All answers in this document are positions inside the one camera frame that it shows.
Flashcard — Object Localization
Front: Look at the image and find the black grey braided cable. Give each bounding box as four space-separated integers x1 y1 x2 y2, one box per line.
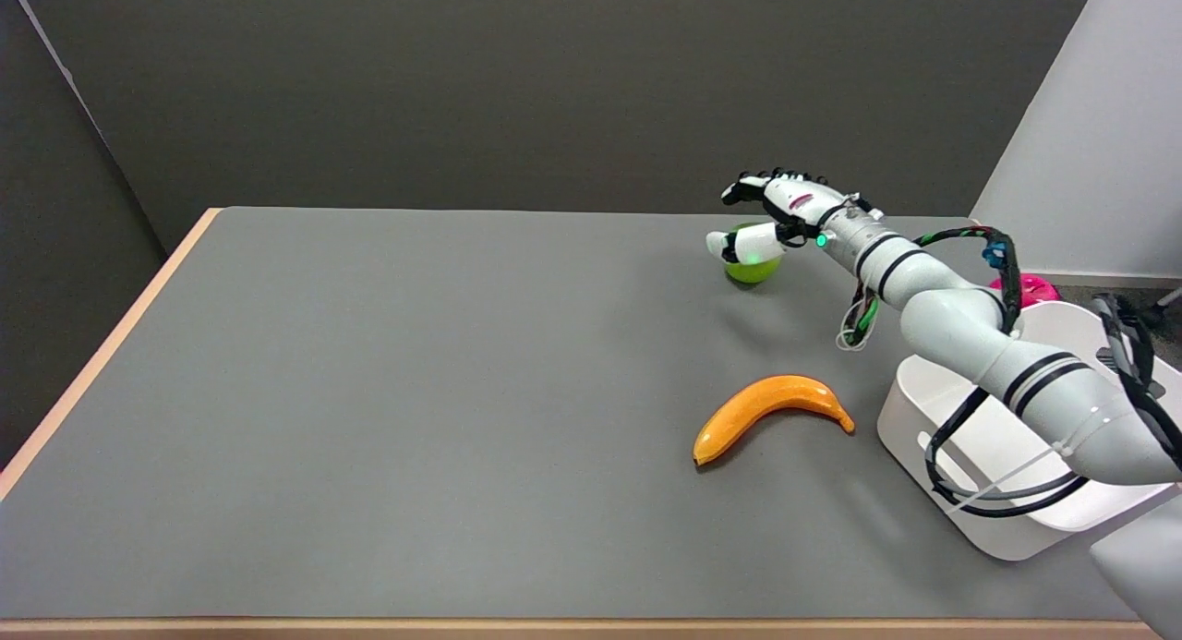
1090 294 1182 467

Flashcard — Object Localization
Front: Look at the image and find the black cable with blue connector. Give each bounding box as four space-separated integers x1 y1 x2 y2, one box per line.
914 224 1100 519

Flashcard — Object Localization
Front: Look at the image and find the black chair caster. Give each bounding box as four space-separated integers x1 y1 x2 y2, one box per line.
1140 287 1182 327

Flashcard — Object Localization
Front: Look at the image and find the red apple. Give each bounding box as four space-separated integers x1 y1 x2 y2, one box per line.
988 272 1061 308

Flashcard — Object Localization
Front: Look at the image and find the yellow banana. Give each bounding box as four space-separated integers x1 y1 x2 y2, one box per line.
693 374 856 468

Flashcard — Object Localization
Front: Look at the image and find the green apple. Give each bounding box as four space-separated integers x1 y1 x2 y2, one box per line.
723 223 784 284

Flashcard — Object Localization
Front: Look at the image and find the green black braided cable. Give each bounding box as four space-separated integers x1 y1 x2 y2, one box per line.
837 283 880 352

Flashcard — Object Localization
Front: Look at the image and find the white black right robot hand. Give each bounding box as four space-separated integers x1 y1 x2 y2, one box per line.
706 169 874 264

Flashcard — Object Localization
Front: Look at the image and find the white plastic basket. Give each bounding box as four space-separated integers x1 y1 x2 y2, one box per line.
875 300 1182 562

